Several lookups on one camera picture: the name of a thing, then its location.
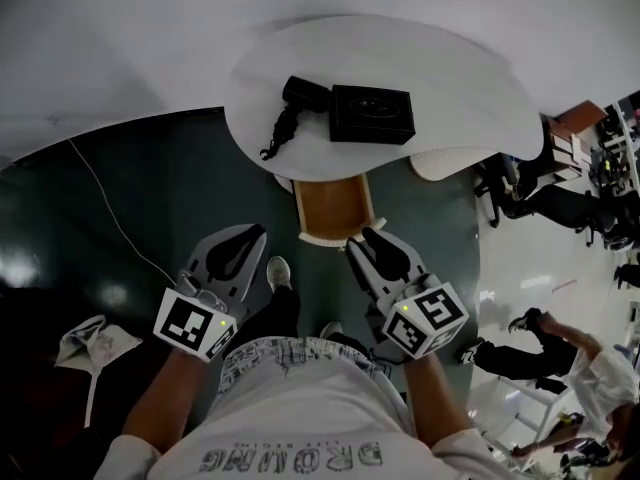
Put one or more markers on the white office desk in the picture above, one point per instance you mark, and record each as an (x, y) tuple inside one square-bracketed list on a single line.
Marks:
[(620, 143)]

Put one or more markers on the person's left forearm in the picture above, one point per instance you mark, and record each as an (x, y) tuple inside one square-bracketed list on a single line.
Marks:
[(165, 403)]

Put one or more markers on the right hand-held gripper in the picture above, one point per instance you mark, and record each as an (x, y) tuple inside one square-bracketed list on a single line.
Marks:
[(425, 323)]

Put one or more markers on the person's left white shoe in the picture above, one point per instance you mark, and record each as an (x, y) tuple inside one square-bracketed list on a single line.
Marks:
[(278, 273)]

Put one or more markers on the large white drawer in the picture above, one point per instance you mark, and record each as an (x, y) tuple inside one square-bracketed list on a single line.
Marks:
[(332, 208)]

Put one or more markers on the white cloth bag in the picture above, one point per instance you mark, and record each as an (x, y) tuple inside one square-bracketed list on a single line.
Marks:
[(95, 343)]

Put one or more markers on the person's right forearm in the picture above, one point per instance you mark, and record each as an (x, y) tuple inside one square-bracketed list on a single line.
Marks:
[(435, 403)]

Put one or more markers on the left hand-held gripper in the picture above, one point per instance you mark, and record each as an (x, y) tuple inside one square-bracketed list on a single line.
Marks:
[(182, 323)]

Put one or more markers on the brown board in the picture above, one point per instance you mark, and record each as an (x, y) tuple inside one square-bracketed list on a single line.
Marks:
[(580, 115)]

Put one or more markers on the black hair dryer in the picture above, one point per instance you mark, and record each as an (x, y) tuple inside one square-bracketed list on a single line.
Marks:
[(305, 93)]

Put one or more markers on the black office chair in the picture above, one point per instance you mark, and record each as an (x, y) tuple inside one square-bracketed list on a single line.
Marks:
[(550, 203), (620, 223)]

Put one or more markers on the person's black trousers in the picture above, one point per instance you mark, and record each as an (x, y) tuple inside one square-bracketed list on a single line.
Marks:
[(280, 313)]

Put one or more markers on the black box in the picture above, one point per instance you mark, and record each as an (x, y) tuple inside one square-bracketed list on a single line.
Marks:
[(372, 113)]

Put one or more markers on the person's right white shoe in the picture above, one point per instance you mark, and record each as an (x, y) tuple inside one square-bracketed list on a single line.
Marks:
[(331, 329)]

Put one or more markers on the beige cardboard box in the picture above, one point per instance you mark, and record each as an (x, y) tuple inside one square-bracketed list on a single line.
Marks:
[(562, 153)]

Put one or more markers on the person's white shoe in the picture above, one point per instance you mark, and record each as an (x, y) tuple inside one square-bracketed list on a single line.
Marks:
[(331, 329), (278, 273)]

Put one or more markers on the white curved desk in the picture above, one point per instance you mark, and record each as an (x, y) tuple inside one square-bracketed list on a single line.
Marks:
[(450, 88)]

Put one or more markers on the person's white t-shirt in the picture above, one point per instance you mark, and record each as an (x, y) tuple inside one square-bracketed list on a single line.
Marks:
[(300, 418)]

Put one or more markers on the white metal rack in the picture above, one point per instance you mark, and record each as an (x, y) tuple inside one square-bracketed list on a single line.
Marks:
[(540, 408)]

